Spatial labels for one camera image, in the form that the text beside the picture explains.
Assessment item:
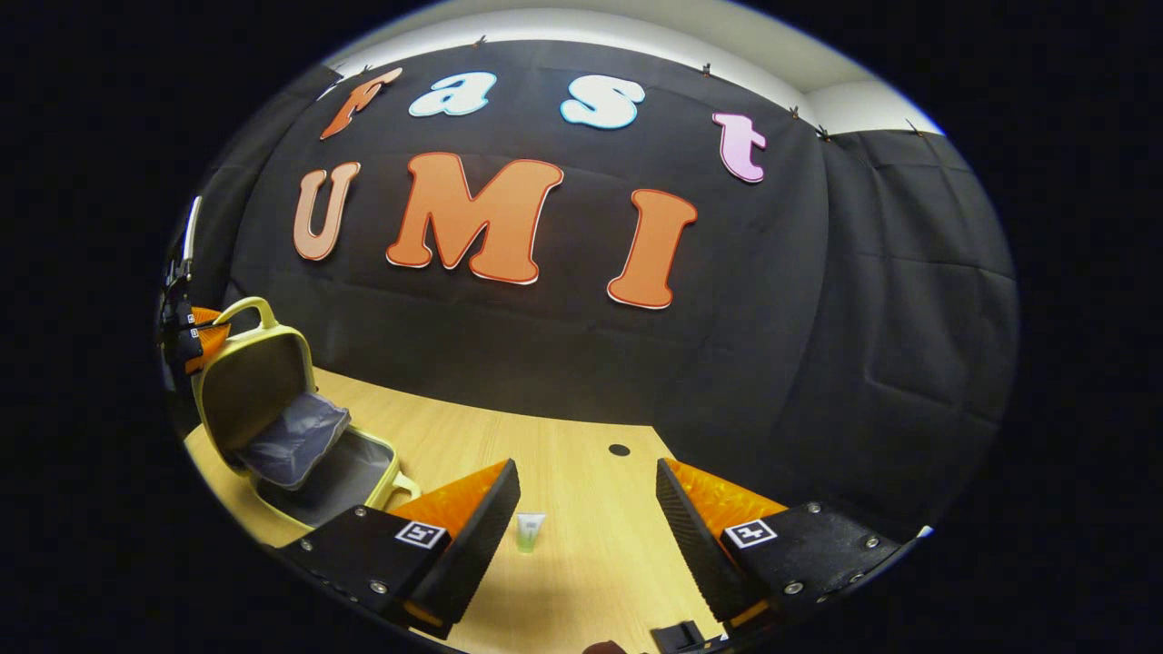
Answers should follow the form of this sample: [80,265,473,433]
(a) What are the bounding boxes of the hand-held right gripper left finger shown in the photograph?
[277,459,523,641]

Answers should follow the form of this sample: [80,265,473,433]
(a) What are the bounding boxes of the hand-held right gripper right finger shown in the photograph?
[656,457,910,641]

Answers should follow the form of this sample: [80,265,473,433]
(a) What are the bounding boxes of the pale yellow suitcase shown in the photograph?
[189,297,423,532]

